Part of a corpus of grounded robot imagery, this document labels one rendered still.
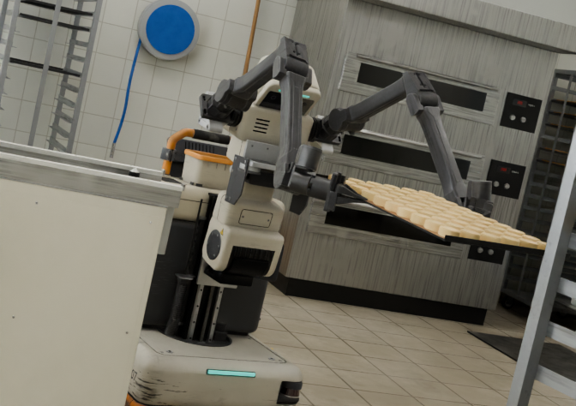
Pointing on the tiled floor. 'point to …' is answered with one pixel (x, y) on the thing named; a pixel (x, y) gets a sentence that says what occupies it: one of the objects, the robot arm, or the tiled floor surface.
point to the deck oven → (415, 138)
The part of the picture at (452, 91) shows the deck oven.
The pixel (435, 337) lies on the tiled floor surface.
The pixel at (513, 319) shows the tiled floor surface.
